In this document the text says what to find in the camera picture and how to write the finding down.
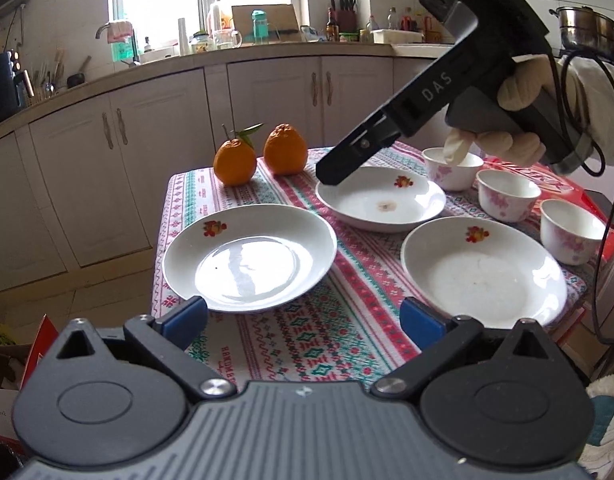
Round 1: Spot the teal water bottle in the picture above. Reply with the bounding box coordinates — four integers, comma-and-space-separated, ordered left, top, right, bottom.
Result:
251, 9, 268, 45

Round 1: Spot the green dish soap bottle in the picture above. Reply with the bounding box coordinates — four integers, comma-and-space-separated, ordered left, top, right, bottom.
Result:
111, 40, 136, 64

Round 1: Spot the clear glass mug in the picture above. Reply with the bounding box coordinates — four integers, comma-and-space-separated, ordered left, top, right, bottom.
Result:
212, 29, 243, 50

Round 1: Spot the black cable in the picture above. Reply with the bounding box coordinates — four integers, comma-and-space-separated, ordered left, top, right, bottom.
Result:
551, 49, 614, 347

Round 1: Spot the patterned red green tablecloth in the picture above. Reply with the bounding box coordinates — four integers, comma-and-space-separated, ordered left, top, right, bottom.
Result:
151, 140, 589, 397

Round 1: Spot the bumpy orange without leaf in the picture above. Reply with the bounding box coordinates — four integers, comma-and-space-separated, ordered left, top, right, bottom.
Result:
263, 123, 309, 177

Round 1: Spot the steel cooking pot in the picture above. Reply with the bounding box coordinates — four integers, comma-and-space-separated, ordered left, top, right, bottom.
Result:
548, 6, 614, 62

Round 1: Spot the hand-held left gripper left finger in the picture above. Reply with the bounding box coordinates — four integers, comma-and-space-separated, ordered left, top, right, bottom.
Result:
53, 296, 237, 404

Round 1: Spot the open cardboard box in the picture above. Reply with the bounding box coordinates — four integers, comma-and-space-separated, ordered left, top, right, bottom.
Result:
0, 310, 60, 443

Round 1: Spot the person's right hand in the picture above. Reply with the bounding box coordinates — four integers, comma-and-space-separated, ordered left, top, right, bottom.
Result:
443, 54, 614, 168

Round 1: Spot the utensil holder with chopsticks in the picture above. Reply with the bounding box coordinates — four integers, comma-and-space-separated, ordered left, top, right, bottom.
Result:
29, 49, 68, 105

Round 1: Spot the white bowl with pink flowers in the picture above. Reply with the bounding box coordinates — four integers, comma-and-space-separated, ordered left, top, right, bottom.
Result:
476, 169, 542, 224
539, 199, 608, 266
421, 146, 485, 192

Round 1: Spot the black flat device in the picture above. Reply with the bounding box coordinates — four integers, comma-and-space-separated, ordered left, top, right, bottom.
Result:
583, 189, 614, 232

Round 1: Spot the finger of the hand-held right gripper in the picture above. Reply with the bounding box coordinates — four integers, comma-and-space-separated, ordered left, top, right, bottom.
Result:
315, 108, 404, 187

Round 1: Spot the metal kitchen faucet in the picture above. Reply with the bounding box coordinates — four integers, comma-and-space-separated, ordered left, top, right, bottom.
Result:
95, 22, 141, 69

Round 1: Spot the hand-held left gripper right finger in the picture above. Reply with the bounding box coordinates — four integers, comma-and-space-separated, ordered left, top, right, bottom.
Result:
369, 297, 556, 404

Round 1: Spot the brown cardboard box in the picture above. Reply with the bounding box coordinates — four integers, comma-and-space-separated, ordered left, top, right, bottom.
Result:
230, 4, 301, 47

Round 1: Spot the white fleece cloth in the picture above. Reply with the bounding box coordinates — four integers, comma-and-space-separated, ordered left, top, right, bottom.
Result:
577, 374, 614, 480

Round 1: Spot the small black pan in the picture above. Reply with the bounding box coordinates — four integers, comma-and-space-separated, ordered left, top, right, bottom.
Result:
66, 55, 93, 89

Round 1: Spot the white rectangular container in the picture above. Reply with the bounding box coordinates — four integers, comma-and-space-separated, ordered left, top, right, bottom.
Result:
369, 28, 424, 45

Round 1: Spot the orange with green leaf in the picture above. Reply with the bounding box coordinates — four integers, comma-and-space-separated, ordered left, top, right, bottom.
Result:
213, 123, 265, 187

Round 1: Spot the orange juice bottle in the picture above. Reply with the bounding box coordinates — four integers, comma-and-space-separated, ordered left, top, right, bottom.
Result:
206, 0, 234, 37

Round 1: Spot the red gift box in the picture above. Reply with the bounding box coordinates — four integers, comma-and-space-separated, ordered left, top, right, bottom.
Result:
480, 155, 614, 266

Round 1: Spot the black knife block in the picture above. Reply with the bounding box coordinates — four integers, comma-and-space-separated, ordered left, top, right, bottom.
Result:
331, 0, 359, 34

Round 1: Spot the pink cloth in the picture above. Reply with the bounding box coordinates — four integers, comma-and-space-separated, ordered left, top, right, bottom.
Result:
108, 20, 134, 45

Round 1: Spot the white kitchen cabinet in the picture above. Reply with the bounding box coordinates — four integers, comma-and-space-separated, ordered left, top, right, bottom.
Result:
0, 42, 455, 295

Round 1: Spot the white plate with fruit print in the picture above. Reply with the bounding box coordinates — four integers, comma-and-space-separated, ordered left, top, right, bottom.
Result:
315, 166, 447, 234
162, 204, 338, 314
401, 217, 568, 332

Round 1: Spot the black air fryer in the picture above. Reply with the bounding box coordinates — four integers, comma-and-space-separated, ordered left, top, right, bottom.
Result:
0, 50, 28, 130

